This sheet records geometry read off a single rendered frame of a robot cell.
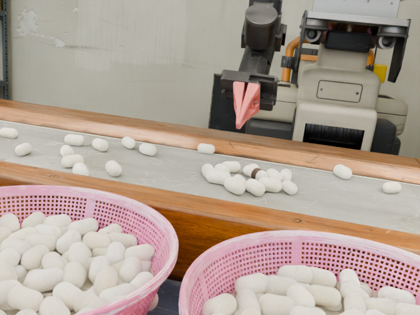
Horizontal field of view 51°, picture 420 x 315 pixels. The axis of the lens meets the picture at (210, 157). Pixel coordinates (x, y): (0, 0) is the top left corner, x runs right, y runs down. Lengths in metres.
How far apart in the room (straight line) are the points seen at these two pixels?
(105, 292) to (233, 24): 2.44
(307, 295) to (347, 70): 1.01
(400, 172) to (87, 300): 0.62
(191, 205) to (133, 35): 2.41
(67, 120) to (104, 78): 1.99
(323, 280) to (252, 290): 0.08
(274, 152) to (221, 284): 0.46
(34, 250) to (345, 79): 1.04
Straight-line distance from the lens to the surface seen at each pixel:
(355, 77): 1.33
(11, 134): 0.88
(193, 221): 0.50
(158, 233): 0.46
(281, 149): 0.85
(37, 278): 0.42
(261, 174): 0.69
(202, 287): 0.39
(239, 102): 0.77
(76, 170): 0.65
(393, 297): 0.46
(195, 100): 2.80
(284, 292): 0.43
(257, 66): 0.83
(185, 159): 0.79
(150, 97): 2.86
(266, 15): 0.82
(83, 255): 0.45
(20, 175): 0.60
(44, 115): 1.01
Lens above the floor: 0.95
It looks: 15 degrees down
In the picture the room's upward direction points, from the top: 6 degrees clockwise
